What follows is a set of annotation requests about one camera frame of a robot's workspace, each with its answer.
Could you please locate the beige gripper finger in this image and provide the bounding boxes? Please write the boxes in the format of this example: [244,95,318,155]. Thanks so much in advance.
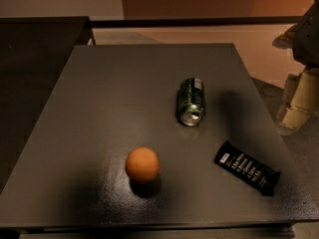
[275,67,319,135]

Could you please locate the green soda can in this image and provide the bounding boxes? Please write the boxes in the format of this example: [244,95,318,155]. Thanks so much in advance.
[177,78,205,126]

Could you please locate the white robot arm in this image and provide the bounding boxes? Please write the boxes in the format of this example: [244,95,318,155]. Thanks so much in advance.
[273,0,319,135]

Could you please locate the black snack bar wrapper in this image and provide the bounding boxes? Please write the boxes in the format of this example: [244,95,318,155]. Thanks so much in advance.
[214,141,280,196]

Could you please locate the orange ball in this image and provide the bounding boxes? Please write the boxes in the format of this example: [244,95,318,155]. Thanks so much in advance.
[126,147,160,184]

